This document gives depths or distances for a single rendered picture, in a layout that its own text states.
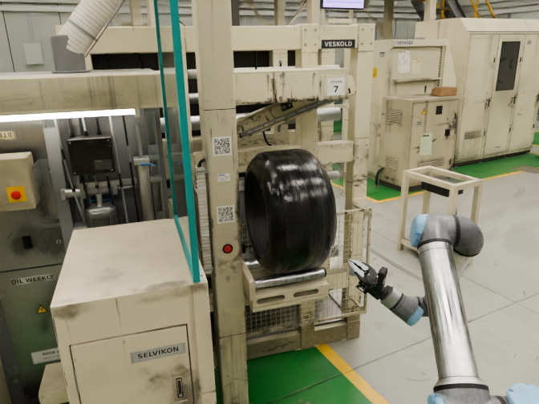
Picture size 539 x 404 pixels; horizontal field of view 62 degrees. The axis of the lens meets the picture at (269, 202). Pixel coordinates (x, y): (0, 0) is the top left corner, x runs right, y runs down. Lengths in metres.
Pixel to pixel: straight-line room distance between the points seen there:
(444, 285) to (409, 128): 4.73
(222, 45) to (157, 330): 1.05
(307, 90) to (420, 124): 4.21
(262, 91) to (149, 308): 1.18
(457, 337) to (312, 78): 1.29
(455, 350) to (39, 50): 9.94
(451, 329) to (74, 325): 1.06
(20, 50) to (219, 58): 9.05
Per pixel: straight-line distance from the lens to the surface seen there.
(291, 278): 2.01
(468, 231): 1.66
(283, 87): 2.12
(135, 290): 1.26
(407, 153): 6.21
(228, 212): 1.88
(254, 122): 2.24
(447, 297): 1.52
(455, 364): 1.46
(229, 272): 2.00
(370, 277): 1.95
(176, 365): 1.38
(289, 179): 1.80
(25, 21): 10.69
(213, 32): 1.77
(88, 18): 2.03
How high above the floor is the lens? 1.86
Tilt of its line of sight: 19 degrees down
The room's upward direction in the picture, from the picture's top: 1 degrees counter-clockwise
